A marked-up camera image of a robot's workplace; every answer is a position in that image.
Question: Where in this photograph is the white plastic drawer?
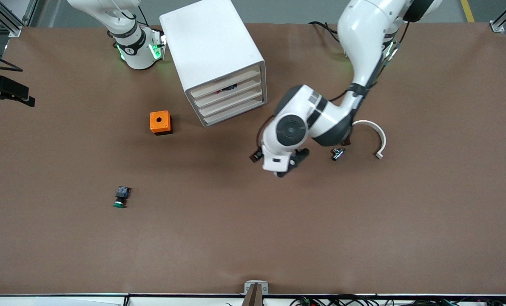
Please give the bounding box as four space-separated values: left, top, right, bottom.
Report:
199 87 264 116
190 68 262 99
195 78 263 108
202 96 267 126

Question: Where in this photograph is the white drawer cabinet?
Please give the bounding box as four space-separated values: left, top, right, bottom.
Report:
159 0 268 128

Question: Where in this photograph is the green mushroom push button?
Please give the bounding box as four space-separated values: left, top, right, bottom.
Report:
113 186 131 209

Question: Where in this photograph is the brown table cover sheet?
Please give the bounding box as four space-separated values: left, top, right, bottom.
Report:
0 23 506 295

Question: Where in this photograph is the white curved plastic arc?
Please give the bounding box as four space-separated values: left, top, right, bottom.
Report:
352 120 387 160

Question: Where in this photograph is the orange button enclosure box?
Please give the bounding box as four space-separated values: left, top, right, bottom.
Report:
150 110 173 136

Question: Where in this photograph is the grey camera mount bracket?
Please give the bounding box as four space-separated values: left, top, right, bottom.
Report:
241 280 269 306

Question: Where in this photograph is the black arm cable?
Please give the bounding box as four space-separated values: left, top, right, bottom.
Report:
307 20 343 44

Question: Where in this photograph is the black cable bundle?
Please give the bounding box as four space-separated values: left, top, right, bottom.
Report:
289 294 506 306

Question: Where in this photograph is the black clamp mount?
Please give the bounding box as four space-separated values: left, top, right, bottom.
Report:
0 49 36 110

